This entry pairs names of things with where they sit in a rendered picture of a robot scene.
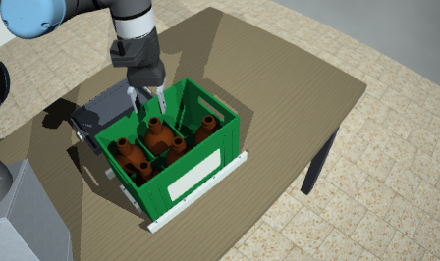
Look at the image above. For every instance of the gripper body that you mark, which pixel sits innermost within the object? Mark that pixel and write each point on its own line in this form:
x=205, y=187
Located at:
x=137, y=36

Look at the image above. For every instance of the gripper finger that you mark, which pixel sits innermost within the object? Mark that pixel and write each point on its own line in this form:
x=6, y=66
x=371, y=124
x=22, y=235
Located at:
x=132, y=92
x=162, y=104

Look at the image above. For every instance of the green plastic crate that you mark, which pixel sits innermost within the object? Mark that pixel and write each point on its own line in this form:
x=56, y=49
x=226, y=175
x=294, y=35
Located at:
x=185, y=113

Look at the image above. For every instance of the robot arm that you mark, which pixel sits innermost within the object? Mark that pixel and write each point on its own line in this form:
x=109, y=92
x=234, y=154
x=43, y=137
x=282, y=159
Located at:
x=30, y=19

